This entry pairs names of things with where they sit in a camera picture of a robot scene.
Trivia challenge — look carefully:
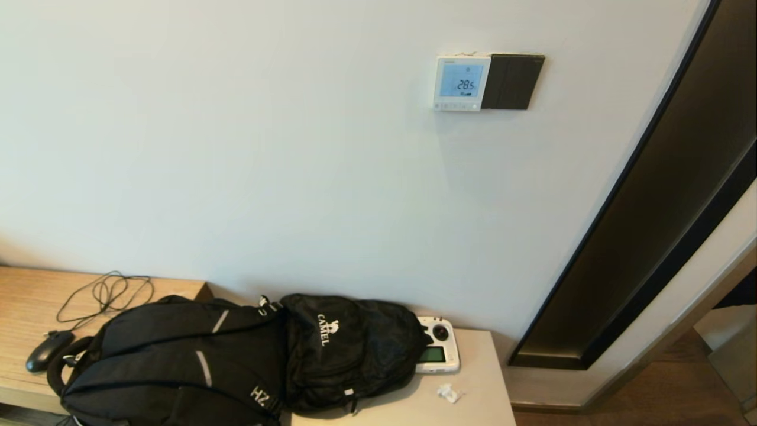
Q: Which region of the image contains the white wall thermostat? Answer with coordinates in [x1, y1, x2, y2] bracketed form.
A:
[433, 56, 491, 112]

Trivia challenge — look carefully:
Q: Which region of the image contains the black Camel logo backpack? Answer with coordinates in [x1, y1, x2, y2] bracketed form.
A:
[278, 293, 432, 414]

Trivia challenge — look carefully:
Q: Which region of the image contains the white remote controller with screen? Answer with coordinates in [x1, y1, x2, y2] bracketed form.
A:
[414, 316, 461, 374]

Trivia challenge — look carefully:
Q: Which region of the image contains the white low cabinet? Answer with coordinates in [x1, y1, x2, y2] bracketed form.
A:
[278, 328, 518, 426]

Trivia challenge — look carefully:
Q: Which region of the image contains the black backpack with grey stripes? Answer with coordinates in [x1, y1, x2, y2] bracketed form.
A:
[46, 295, 290, 426]

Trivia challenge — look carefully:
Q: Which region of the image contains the brown wooden door trim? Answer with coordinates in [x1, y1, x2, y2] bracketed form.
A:
[512, 243, 757, 415]

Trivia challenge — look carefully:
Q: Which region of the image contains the black computer mouse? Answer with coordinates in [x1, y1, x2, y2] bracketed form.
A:
[25, 330, 75, 373]

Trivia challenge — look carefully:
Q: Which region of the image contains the light wooden desk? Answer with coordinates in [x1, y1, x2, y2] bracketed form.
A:
[0, 265, 213, 415]

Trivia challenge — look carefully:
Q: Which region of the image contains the black wall switch panel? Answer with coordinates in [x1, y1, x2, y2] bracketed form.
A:
[481, 54, 546, 111]

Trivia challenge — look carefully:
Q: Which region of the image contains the thin black mouse cable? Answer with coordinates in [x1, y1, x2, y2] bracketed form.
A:
[47, 271, 154, 338]

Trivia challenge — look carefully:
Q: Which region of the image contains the dark brown door frame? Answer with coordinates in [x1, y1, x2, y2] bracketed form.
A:
[507, 0, 757, 371]

